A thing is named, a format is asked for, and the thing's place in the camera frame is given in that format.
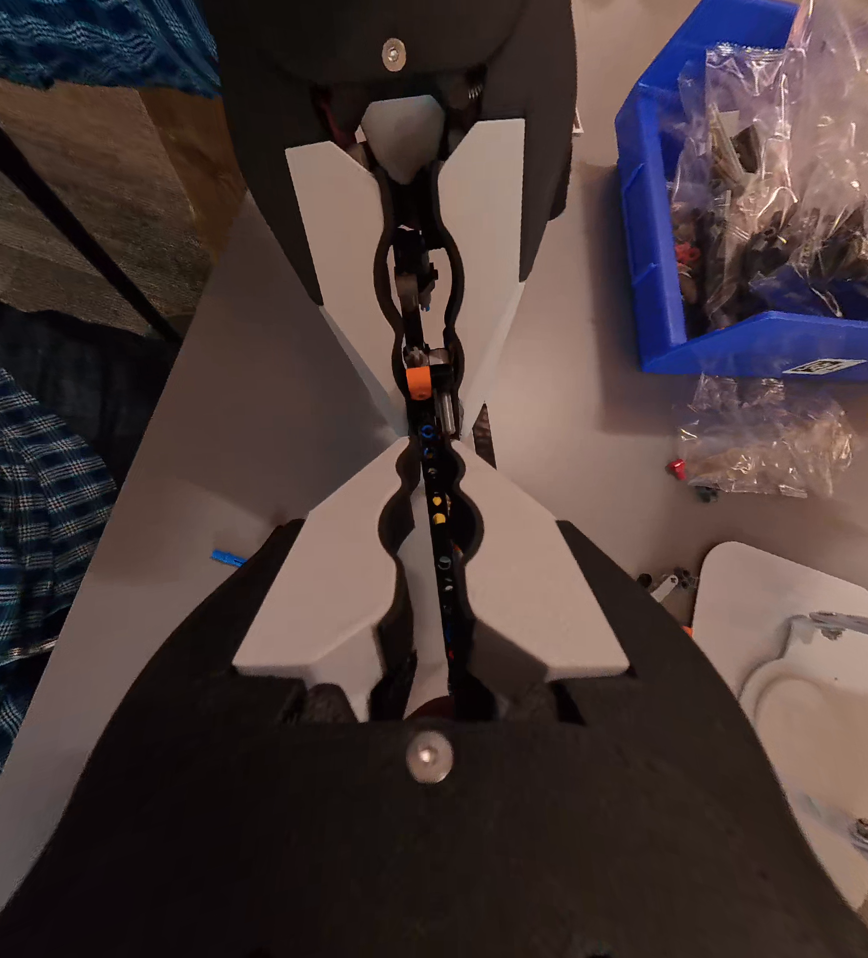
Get black metal table leg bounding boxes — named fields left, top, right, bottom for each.
left=0, top=82, right=184, bottom=347

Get clear plastic bag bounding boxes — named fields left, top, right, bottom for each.
left=673, top=374, right=858, bottom=500

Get black lego technic model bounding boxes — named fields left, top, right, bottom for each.
left=392, top=221, right=496, bottom=712

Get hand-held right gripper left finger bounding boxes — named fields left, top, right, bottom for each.
left=232, top=439, right=425, bottom=722

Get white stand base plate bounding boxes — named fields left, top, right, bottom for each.
left=692, top=541, right=868, bottom=757

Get blue storage bin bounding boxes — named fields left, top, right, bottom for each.
left=615, top=0, right=868, bottom=386

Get person's dark trousers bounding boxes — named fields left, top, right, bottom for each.
left=0, top=295, right=180, bottom=480

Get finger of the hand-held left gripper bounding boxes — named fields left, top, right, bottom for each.
left=284, top=137, right=414, bottom=440
left=436, top=117, right=530, bottom=443

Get person's plaid shirt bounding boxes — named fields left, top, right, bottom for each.
left=0, top=329, right=118, bottom=877

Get pile of clear lego bags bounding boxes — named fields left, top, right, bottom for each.
left=669, top=0, right=868, bottom=330

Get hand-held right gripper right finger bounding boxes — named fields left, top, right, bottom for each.
left=453, top=440, right=631, bottom=721

